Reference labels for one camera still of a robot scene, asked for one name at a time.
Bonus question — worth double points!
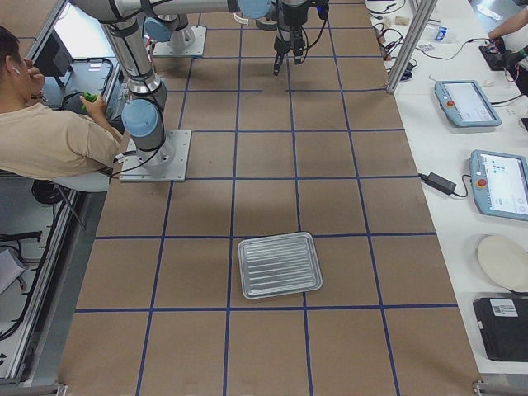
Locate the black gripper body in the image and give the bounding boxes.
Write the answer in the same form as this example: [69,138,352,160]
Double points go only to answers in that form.
[274,16,308,54]

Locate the white round plate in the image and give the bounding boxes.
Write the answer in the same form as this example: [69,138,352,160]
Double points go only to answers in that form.
[477,235,527,293]

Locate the near teach pendant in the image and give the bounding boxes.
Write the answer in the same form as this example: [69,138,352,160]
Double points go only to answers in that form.
[469,150,527,221]

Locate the person in beige shirt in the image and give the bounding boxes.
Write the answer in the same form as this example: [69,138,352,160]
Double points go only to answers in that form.
[1,27,121,180]

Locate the green handled tool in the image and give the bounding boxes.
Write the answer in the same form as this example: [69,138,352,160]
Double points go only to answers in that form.
[81,92,98,112]

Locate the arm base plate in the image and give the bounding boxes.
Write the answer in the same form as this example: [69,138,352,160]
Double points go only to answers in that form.
[153,26,207,58]
[118,130,191,182]

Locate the far teach pendant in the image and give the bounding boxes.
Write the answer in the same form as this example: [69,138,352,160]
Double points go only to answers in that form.
[434,80,502,128]

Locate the black power adapter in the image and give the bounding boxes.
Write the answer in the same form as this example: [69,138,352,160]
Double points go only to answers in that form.
[418,172,456,196]

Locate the aluminium frame post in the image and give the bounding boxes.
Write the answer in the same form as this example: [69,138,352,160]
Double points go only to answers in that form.
[386,0,437,94]

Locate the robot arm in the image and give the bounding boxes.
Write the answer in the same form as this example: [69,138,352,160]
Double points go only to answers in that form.
[140,1,329,75]
[76,1,167,152]

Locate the teach pendant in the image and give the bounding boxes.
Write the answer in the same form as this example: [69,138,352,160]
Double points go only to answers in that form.
[469,150,527,221]
[434,80,502,128]

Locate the silver ribbed metal tray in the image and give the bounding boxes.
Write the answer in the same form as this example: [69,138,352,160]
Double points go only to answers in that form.
[238,232,323,299]

